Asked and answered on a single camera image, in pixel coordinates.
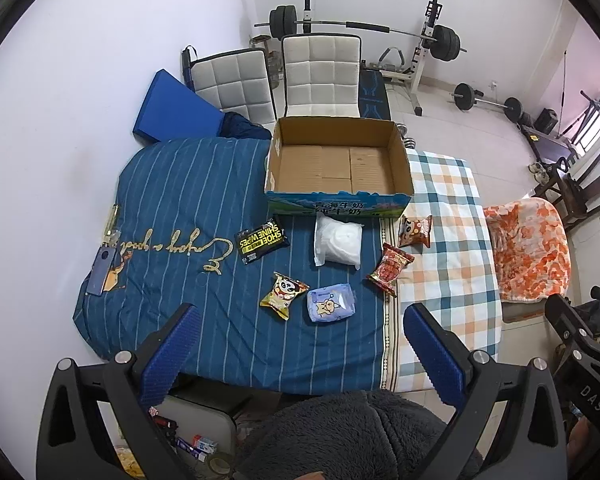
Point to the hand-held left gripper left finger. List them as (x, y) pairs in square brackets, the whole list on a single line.
[(170, 355)]

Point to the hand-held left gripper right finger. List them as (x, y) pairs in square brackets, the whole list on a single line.
[(430, 355)]

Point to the red snack packet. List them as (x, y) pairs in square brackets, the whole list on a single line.
[(390, 267)]

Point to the blue tissue pack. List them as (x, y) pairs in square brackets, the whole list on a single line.
[(330, 305)]

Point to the orange panda snack packet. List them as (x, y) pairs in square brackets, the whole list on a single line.
[(415, 230)]

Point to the yellow panda snack packet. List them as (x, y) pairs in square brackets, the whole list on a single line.
[(282, 295)]

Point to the white plastic packet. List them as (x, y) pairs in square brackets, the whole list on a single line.
[(337, 242)]

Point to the black wipes packet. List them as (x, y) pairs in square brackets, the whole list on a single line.
[(260, 240)]

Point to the cardboard box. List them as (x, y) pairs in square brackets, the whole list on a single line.
[(330, 165)]

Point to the grey plastic stool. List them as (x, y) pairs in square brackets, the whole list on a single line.
[(205, 417)]

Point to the orange floral blanket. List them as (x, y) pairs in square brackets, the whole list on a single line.
[(527, 255)]

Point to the small blue white box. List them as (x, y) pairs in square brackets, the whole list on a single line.
[(206, 444)]

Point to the plaid bed sheet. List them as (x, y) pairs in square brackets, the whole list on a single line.
[(450, 260)]

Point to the blue smartphone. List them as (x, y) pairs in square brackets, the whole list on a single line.
[(102, 270)]

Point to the grey fleece clothing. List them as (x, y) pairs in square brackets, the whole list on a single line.
[(340, 435)]

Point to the tape roll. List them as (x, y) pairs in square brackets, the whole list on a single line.
[(219, 465)]

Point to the dark wooden chair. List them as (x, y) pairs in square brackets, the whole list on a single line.
[(585, 190)]

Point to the clear plastic item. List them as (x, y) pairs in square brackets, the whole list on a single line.
[(112, 222)]

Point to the pair of white shoes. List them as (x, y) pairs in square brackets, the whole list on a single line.
[(537, 171)]

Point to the treadmill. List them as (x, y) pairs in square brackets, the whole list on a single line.
[(550, 142)]

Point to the black speaker box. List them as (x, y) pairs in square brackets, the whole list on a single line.
[(547, 121)]

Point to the dark blue cloth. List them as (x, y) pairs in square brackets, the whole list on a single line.
[(245, 127)]

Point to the blue foam mat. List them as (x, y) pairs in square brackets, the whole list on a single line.
[(175, 107)]

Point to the short barbell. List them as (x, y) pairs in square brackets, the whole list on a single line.
[(465, 96)]

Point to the black blue bench pad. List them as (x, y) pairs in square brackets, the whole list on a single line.
[(375, 95)]

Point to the white padded chair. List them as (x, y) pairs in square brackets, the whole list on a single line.
[(320, 72), (235, 82)]

